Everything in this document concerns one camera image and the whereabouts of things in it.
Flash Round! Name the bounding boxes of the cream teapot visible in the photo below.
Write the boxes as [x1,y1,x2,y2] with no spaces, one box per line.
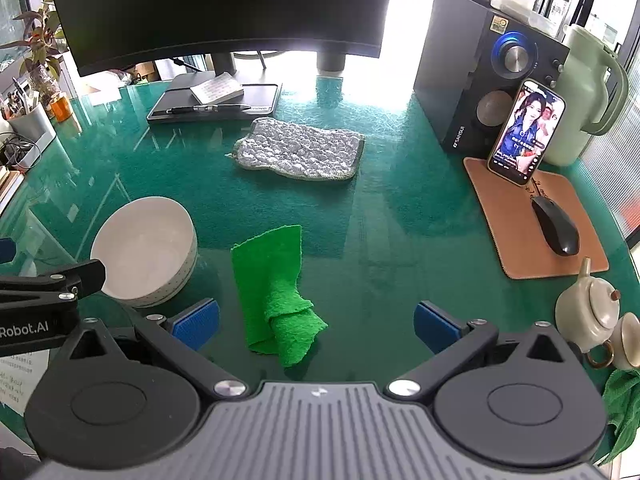
[554,257,621,354]

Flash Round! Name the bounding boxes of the wooden boards stack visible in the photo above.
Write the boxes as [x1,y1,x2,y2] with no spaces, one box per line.
[0,164,24,213]

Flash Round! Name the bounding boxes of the potted plant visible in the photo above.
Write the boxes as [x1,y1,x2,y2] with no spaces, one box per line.
[0,0,69,107]

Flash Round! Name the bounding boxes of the grey cylindrical post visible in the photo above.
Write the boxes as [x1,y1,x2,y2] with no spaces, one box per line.
[316,51,347,74]

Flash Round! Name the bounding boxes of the cream tea cup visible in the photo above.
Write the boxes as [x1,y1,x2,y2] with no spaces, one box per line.
[585,312,640,371]

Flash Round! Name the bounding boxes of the black computer mouse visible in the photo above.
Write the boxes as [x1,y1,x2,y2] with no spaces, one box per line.
[531,196,581,257]

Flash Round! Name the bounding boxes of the black speaker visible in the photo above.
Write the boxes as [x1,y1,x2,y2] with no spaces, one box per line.
[413,0,571,159]

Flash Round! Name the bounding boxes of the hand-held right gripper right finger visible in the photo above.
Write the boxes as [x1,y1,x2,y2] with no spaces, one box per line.
[386,301,583,401]

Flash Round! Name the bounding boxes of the tangled cables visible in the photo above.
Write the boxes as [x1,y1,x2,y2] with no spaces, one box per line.
[0,131,42,172]

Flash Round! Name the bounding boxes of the black monitor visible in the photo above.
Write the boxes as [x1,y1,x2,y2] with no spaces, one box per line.
[44,0,398,78]

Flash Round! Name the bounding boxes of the smartphone with lit screen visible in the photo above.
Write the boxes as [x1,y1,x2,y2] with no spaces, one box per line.
[487,78,566,185]

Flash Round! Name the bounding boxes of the white bowl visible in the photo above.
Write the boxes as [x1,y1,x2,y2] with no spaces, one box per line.
[90,196,199,309]

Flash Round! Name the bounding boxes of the white notepad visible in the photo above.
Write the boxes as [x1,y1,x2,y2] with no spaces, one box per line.
[190,72,245,106]

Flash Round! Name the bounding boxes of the orange container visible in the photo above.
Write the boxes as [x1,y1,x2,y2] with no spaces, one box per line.
[49,95,76,122]

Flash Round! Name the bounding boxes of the white printed paper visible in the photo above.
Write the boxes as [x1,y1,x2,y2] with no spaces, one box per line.
[0,354,37,413]

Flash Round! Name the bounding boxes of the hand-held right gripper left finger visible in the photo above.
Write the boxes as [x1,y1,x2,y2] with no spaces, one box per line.
[60,297,249,402]

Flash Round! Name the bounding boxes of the silver quilted cloth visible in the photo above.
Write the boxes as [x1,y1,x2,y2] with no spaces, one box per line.
[231,117,366,183]

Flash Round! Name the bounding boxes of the brown mouse pad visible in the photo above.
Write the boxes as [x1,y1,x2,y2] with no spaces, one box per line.
[463,156,610,280]

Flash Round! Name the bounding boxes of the bright green cloth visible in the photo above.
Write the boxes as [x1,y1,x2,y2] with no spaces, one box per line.
[230,224,329,368]

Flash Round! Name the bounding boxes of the dark green towel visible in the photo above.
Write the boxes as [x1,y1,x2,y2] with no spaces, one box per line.
[602,367,640,467]

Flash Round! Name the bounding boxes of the black pen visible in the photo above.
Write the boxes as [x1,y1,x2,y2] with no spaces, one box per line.
[166,103,251,114]

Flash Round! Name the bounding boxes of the pale green thermos jug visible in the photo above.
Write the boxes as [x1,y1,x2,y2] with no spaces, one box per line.
[542,24,630,167]

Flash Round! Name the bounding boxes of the black monitor stand base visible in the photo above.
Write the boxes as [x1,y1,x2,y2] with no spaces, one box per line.
[146,71,283,125]

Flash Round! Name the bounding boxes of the grey pen holder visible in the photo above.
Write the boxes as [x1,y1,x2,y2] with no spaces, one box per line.
[7,101,57,149]

